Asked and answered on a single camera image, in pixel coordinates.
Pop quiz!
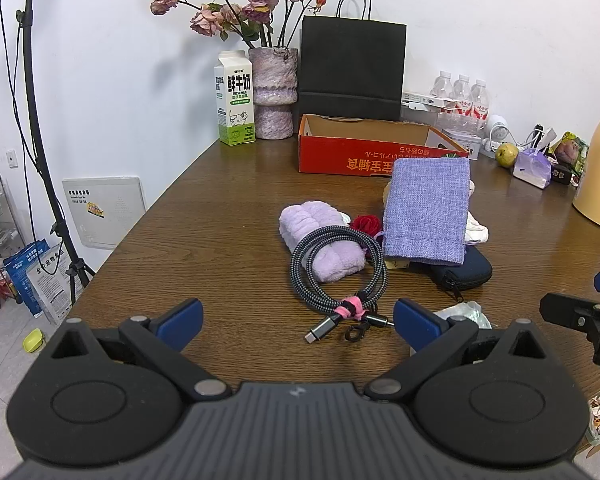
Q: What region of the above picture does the white green milk carton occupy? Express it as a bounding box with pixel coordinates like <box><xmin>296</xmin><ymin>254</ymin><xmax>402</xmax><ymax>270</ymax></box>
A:
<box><xmin>215</xmin><ymin>51</ymin><xmax>257</xmax><ymax>147</ymax></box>

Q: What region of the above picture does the purple tissue pack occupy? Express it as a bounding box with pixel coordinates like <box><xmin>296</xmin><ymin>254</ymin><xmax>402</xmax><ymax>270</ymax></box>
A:
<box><xmin>511</xmin><ymin>147</ymin><xmax>552</xmax><ymax>189</ymax></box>

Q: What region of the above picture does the yellow green apple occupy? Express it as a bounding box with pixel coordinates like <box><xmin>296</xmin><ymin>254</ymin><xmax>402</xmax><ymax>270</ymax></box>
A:
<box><xmin>496</xmin><ymin>142</ymin><xmax>520</xmax><ymax>168</ymax></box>

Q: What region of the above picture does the red cardboard box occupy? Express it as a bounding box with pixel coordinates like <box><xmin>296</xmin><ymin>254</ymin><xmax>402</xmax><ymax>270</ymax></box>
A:
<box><xmin>297</xmin><ymin>113</ymin><xmax>471</xmax><ymax>175</ymax></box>

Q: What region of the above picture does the small white desk fan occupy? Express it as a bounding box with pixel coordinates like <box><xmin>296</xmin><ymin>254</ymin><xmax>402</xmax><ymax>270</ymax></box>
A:
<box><xmin>481</xmin><ymin>114</ymin><xmax>514</xmax><ymax>154</ymax></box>

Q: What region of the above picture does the white printed floor bag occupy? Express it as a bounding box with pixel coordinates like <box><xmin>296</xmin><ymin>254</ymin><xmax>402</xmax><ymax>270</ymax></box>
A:
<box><xmin>27</xmin><ymin>247</ymin><xmax>81</xmax><ymax>326</ymax></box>

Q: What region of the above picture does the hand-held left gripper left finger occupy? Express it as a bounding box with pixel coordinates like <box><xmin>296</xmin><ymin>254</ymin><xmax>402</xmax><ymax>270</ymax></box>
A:
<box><xmin>45</xmin><ymin>298</ymin><xmax>233</xmax><ymax>403</ymax></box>

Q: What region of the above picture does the lavender fluffy towel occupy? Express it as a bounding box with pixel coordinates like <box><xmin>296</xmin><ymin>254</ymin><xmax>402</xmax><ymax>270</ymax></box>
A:
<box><xmin>279</xmin><ymin>201</ymin><xmax>367</xmax><ymax>283</ymax></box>

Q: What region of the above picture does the white flat carton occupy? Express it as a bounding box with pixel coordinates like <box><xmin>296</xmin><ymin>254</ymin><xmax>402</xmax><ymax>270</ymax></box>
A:
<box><xmin>401</xmin><ymin>90</ymin><xmax>463</xmax><ymax>112</ymax></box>

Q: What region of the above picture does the dark snack packet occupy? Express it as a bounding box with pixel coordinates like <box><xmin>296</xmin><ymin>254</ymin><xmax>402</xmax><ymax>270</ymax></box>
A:
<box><xmin>550</xmin><ymin>162</ymin><xmax>574</xmax><ymax>186</ymax></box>

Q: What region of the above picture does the black paper bag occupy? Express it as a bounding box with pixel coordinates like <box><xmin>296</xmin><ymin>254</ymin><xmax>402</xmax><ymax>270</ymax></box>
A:
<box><xmin>298</xmin><ymin>0</ymin><xmax>408</xmax><ymax>123</ymax></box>

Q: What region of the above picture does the red artificial rose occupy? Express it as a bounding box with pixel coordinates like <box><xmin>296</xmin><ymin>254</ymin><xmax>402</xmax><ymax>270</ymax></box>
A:
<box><xmin>350</xmin><ymin>215</ymin><xmax>384</xmax><ymax>236</ymax></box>

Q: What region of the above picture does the white cloth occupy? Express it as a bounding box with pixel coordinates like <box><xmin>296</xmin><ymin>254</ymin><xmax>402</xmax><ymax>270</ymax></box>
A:
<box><xmin>462</xmin><ymin>209</ymin><xmax>490</xmax><ymax>247</ymax></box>

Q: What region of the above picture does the iridescent plastic wrapper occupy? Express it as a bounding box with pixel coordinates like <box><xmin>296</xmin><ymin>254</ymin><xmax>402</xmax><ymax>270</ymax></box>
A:
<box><xmin>432</xmin><ymin>301</ymin><xmax>494</xmax><ymax>331</ymax></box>

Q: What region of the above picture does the grey braided charging cable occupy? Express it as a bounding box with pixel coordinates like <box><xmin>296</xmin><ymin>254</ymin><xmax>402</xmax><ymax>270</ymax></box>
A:
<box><xmin>290</xmin><ymin>226</ymin><xmax>397</xmax><ymax>345</ymax></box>

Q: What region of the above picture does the blue white floor bag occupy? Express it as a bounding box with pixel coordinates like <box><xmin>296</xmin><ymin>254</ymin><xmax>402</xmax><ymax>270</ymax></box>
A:
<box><xmin>2</xmin><ymin>240</ymin><xmax>51</xmax><ymax>318</ymax></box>

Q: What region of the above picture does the silver printed tin box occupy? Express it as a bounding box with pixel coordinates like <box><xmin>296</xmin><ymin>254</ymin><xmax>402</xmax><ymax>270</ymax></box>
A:
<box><xmin>442</xmin><ymin>127</ymin><xmax>484</xmax><ymax>160</ymax></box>

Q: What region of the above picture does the blue linen pouch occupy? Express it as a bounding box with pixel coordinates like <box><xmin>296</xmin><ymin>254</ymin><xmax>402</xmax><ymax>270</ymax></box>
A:
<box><xmin>382</xmin><ymin>157</ymin><xmax>472</xmax><ymax>266</ymax></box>

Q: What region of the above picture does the navy zipper case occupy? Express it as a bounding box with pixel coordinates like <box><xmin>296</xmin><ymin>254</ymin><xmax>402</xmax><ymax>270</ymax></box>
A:
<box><xmin>410</xmin><ymin>247</ymin><xmax>494</xmax><ymax>303</ymax></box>

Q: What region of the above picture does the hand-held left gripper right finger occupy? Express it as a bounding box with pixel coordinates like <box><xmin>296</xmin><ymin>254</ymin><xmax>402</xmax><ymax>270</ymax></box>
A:
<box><xmin>364</xmin><ymin>298</ymin><xmax>552</xmax><ymax>404</ymax></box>

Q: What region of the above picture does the green snack packet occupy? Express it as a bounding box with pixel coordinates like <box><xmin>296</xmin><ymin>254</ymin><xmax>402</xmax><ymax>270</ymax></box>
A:
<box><xmin>551</xmin><ymin>132</ymin><xmax>590</xmax><ymax>177</ymax></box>

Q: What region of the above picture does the white charging cable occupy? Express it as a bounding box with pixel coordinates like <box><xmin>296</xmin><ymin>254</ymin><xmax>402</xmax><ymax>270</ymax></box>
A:
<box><xmin>522</xmin><ymin>124</ymin><xmax>557</xmax><ymax>154</ymax></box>

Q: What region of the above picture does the black light stand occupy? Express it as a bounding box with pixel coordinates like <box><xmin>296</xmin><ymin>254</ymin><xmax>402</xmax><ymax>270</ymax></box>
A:
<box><xmin>15</xmin><ymin>0</ymin><xmax>97</xmax><ymax>308</ymax></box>

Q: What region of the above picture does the wire storage rack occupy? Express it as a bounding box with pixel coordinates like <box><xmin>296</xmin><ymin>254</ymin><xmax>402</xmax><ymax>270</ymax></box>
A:
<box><xmin>0</xmin><ymin>172</ymin><xmax>24</xmax><ymax>306</ymax></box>

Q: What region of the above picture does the clear water bottle red label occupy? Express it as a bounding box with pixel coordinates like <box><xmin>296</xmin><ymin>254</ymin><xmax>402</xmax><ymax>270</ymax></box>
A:
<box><xmin>452</xmin><ymin>74</ymin><xmax>474</xmax><ymax>135</ymax></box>
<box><xmin>430</xmin><ymin>71</ymin><xmax>455</xmax><ymax>133</ymax></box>
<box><xmin>470</xmin><ymin>78</ymin><xmax>492</xmax><ymax>136</ymax></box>

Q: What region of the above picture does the pink mottled vase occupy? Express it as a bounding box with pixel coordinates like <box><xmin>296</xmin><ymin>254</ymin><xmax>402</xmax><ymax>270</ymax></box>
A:
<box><xmin>247</xmin><ymin>47</ymin><xmax>299</xmax><ymax>141</ymax></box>

